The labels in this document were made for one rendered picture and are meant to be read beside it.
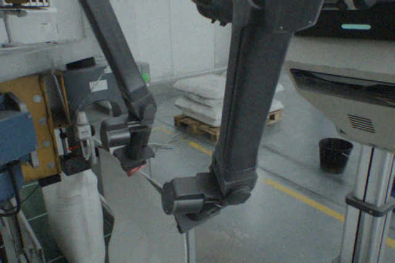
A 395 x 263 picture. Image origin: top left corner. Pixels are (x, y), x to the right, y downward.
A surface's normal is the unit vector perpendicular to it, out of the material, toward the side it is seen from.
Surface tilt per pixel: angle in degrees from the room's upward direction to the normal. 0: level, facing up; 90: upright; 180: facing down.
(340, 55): 40
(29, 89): 90
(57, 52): 90
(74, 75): 90
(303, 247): 0
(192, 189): 33
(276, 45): 125
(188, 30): 90
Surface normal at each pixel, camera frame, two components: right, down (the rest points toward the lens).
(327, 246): -0.02, -0.93
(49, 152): 0.62, 0.27
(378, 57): -0.52, -0.56
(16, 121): 0.89, 0.15
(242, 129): 0.22, 0.78
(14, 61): 0.97, 0.07
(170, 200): -0.88, -0.04
